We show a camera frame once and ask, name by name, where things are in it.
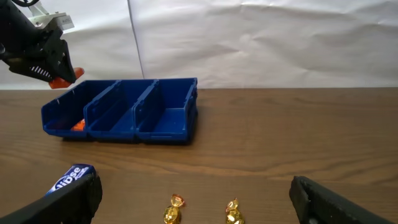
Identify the blue candy pack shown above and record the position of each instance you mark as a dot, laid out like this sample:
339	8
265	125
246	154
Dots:
71	175

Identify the blue tray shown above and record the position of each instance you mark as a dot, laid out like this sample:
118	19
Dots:
161	124

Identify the orange candy box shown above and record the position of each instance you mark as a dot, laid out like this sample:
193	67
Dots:
79	126
60	84

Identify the gold candy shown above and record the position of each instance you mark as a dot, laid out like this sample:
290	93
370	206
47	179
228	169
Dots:
172	213
234	214

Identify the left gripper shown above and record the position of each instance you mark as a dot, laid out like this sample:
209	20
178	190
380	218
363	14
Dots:
21	37

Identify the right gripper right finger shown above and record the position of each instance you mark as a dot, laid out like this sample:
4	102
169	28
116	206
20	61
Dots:
326	208

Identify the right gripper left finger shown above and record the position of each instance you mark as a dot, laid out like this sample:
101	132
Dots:
62	208

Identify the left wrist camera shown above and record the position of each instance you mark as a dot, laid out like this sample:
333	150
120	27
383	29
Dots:
54	20

